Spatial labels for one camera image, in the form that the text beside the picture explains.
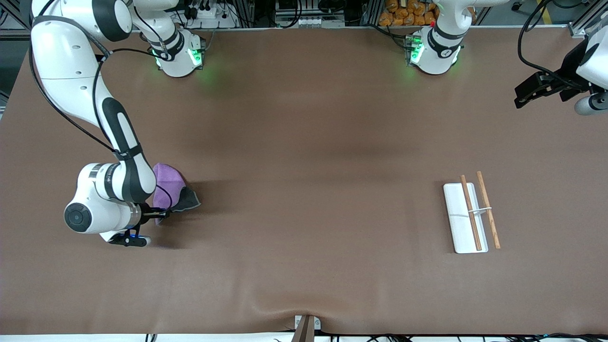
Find purple and grey towel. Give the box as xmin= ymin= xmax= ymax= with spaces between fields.
xmin=152 ymin=163 xmax=201 ymax=225

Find white rack with wooden bars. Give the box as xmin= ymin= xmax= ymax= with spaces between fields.
xmin=443 ymin=171 xmax=501 ymax=254

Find brown table cover mat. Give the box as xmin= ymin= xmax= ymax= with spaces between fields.
xmin=0 ymin=28 xmax=608 ymax=335

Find pile of orange objects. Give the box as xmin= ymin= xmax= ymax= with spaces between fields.
xmin=379 ymin=0 xmax=475 ymax=27

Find white power strip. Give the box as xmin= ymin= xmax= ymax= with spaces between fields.
xmin=188 ymin=4 xmax=225 ymax=20

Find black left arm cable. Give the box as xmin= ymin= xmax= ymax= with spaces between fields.
xmin=517 ymin=0 xmax=578 ymax=86

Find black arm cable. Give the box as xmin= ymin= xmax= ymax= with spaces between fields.
xmin=517 ymin=0 xmax=578 ymax=86
xmin=28 ymin=0 xmax=172 ymax=224

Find aluminium frame profile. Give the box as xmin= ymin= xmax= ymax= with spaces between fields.
xmin=0 ymin=0 xmax=31 ymax=41
xmin=568 ymin=0 xmax=608 ymax=38

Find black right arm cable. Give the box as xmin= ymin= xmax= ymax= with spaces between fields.
xmin=28 ymin=0 xmax=172 ymax=224

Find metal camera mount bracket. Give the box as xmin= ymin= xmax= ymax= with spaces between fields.
xmin=294 ymin=314 xmax=322 ymax=342

